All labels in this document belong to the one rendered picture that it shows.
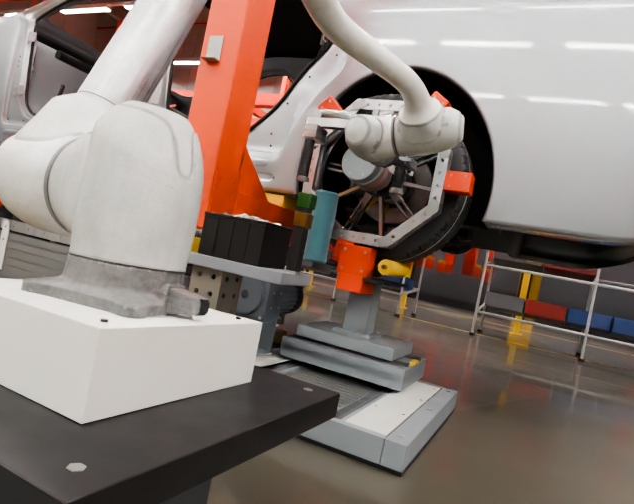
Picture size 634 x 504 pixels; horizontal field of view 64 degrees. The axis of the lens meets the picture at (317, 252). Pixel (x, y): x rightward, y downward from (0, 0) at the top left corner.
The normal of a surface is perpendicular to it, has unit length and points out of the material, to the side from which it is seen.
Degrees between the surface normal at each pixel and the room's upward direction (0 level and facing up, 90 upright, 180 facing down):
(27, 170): 87
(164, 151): 74
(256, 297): 90
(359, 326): 90
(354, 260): 90
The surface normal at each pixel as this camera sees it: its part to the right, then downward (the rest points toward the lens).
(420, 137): -0.26, 0.71
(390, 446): -0.41, -0.08
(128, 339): 0.87, 0.18
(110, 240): 0.01, 0.08
